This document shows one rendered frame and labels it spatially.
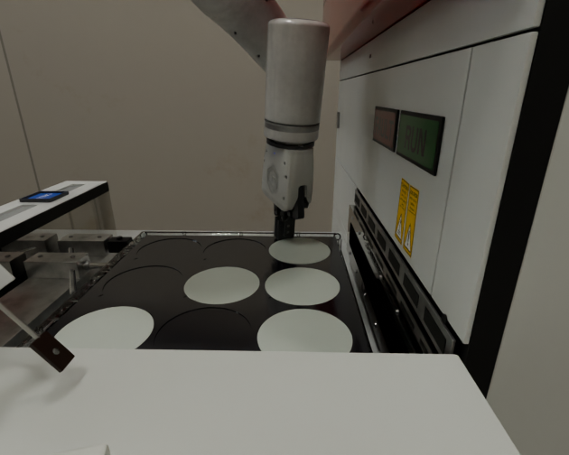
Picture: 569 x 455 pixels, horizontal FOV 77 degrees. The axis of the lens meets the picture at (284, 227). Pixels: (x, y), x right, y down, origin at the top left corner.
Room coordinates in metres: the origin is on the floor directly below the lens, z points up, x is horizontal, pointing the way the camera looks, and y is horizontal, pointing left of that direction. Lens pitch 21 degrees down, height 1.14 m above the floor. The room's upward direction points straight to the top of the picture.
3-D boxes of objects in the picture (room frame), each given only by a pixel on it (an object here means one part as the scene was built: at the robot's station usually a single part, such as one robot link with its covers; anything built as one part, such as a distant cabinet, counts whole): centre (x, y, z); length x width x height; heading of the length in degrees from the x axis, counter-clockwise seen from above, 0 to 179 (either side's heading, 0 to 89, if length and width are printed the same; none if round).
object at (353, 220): (0.43, -0.13, 0.89); 0.44 x 0.02 x 0.10; 179
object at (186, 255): (0.42, 0.08, 0.90); 0.34 x 0.34 x 0.01; 89
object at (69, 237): (0.57, 0.35, 0.89); 0.08 x 0.03 x 0.03; 89
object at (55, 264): (0.49, 0.35, 0.89); 0.08 x 0.03 x 0.03; 89
